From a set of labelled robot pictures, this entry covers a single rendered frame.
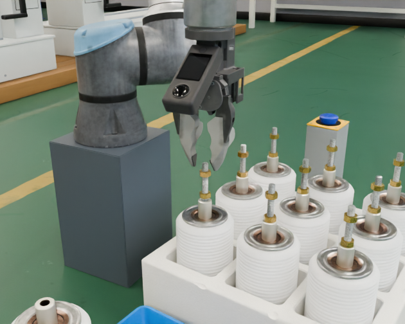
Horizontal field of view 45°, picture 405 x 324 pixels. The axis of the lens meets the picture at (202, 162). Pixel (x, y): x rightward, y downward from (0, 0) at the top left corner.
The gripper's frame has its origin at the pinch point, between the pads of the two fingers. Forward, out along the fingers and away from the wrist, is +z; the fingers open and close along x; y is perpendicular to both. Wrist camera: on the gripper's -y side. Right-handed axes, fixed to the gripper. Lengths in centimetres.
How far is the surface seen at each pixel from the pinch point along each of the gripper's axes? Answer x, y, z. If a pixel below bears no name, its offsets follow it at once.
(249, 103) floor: 54, 153, 35
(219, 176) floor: 29, 67, 35
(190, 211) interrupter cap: 2.5, 0.5, 9.6
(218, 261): -4.0, -1.9, 15.9
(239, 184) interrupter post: -1.5, 11.4, 8.2
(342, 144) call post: -13.1, 41.1, 8.3
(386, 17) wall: 45, 500, 25
